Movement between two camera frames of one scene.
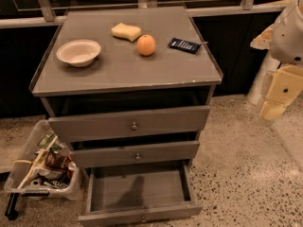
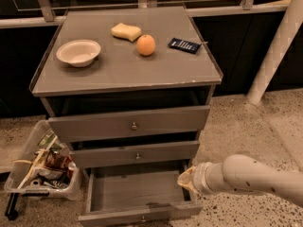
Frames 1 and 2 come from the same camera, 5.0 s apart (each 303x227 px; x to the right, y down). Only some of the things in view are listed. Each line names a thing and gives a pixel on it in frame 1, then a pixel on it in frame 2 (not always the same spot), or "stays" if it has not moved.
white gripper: [289, 35] to [201, 177]
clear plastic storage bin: [45, 167] stays
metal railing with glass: [38, 5] stays
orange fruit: [146, 45] stays
